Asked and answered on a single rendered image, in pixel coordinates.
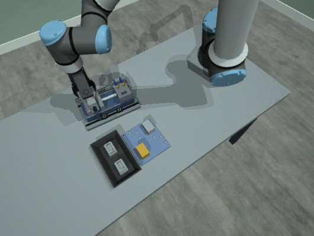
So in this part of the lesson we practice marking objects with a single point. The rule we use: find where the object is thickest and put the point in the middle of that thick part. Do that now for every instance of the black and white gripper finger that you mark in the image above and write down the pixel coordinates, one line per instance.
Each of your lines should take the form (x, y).
(93, 88)
(78, 94)

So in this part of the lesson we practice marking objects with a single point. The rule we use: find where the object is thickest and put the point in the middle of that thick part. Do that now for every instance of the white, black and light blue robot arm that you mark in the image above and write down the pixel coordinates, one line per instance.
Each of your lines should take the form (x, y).
(222, 40)

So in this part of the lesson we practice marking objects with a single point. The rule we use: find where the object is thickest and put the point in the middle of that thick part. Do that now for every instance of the yellow block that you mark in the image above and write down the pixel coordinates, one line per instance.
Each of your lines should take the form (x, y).
(142, 150)

